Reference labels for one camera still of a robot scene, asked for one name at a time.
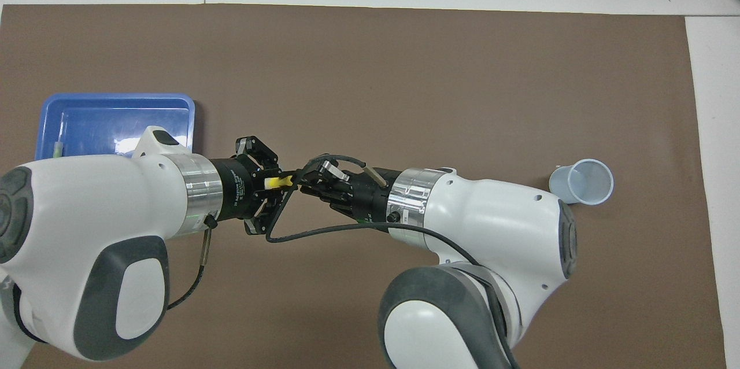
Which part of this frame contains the translucent plastic cup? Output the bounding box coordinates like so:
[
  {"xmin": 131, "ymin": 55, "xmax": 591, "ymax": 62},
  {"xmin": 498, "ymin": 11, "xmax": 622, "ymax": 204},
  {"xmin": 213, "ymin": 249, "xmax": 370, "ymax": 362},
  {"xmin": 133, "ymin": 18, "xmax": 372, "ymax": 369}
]
[{"xmin": 549, "ymin": 158, "xmax": 615, "ymax": 206}]

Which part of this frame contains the blue plastic tray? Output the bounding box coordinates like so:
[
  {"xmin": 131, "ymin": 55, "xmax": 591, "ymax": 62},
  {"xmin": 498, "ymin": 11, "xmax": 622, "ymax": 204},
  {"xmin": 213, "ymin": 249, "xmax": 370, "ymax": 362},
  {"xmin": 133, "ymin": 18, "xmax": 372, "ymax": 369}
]
[{"xmin": 35, "ymin": 93, "xmax": 196, "ymax": 161}]

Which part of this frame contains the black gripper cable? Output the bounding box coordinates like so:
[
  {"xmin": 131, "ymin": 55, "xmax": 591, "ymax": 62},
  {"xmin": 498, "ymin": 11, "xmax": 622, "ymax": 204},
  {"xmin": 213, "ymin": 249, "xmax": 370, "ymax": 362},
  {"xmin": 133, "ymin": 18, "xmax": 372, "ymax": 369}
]
[
  {"xmin": 265, "ymin": 155, "xmax": 521, "ymax": 369},
  {"xmin": 168, "ymin": 216, "xmax": 216, "ymax": 312}
]

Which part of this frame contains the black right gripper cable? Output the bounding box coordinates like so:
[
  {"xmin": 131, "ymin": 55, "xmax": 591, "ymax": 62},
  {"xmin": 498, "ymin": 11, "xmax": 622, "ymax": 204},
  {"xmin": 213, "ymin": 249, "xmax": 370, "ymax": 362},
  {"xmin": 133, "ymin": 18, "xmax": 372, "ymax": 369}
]
[{"xmin": 265, "ymin": 155, "xmax": 521, "ymax": 369}]

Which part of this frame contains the green pen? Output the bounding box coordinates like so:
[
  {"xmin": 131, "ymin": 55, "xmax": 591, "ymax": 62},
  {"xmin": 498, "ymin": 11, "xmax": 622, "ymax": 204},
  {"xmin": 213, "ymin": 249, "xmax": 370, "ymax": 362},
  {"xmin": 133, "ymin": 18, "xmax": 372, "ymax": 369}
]
[{"xmin": 54, "ymin": 113, "xmax": 68, "ymax": 159}]

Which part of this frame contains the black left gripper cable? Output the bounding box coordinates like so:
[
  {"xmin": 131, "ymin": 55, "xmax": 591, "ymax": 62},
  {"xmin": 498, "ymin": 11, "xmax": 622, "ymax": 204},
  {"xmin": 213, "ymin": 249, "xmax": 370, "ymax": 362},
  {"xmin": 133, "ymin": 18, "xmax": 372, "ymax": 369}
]
[{"xmin": 168, "ymin": 216, "xmax": 216, "ymax": 312}]

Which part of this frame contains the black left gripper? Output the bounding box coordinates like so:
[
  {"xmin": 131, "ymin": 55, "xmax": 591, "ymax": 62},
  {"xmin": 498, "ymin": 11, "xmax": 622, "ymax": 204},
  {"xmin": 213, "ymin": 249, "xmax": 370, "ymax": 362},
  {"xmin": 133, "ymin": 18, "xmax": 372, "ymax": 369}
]
[{"xmin": 209, "ymin": 135, "xmax": 297, "ymax": 237}]

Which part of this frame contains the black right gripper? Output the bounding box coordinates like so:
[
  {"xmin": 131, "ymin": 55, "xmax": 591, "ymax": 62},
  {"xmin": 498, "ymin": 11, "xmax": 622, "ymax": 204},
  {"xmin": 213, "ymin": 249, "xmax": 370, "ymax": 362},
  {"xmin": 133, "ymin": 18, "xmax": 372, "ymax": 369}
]
[{"xmin": 301, "ymin": 156, "xmax": 399, "ymax": 225}]

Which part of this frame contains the brown table mat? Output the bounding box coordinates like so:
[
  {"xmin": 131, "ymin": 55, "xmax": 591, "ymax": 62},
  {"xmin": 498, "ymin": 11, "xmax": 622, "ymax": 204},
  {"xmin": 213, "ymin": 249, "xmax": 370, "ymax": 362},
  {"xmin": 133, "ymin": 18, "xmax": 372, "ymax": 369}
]
[{"xmin": 0, "ymin": 3, "xmax": 726, "ymax": 369}]

